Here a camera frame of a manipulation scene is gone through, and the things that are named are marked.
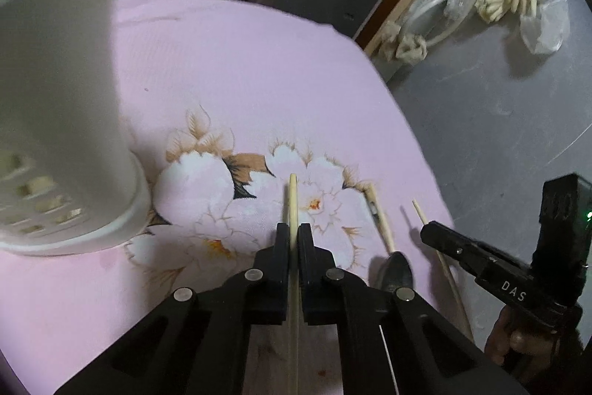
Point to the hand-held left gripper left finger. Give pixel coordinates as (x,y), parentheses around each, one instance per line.
(266,284)

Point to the beige rag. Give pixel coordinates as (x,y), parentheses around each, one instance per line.
(407,47)

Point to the person's right hand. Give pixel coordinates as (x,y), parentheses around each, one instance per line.
(513,342)

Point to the pink floral cloth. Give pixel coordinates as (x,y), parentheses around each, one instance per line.
(254,71)

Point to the white plastic utensil holder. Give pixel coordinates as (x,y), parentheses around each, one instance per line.
(60,99)

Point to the white hanging plastic bag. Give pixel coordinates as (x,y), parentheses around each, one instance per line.
(545,27)

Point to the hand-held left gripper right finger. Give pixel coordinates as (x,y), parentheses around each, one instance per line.
(319,288)

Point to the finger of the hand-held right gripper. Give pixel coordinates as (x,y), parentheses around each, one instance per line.
(455,249)

